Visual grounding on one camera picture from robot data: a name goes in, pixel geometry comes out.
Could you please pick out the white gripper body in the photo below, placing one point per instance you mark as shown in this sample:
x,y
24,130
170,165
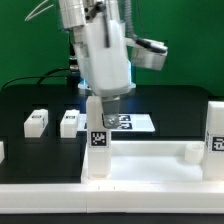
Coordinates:
x,y
105,69

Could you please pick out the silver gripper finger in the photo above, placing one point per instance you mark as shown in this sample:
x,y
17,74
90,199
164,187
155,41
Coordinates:
x,y
111,108

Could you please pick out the white desk top tray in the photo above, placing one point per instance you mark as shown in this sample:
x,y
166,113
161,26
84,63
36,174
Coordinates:
x,y
156,162

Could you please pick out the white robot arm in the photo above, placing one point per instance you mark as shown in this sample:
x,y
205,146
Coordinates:
x,y
76,14

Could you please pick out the white front obstacle bar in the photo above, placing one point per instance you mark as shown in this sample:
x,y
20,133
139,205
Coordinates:
x,y
205,197

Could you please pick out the white left obstacle block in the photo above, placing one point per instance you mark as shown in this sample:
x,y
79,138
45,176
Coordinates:
x,y
2,154

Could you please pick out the marker tag base plate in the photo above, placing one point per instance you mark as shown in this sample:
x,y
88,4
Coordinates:
x,y
135,123

